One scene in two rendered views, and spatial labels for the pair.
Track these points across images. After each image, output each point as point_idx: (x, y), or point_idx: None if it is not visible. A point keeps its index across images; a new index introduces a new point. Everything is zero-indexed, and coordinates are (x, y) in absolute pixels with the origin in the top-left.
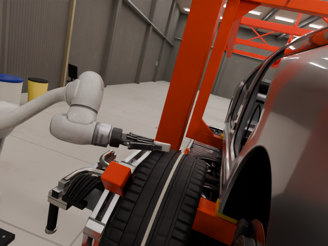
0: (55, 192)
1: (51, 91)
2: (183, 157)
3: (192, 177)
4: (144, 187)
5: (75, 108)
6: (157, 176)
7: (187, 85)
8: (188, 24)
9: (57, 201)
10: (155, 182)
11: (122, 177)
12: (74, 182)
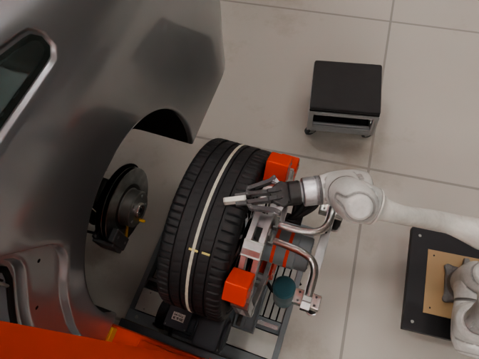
0: None
1: (406, 206)
2: (204, 200)
3: (201, 166)
4: (249, 160)
5: (350, 175)
6: (237, 164)
7: (171, 357)
8: None
9: None
10: (239, 161)
11: (272, 154)
12: None
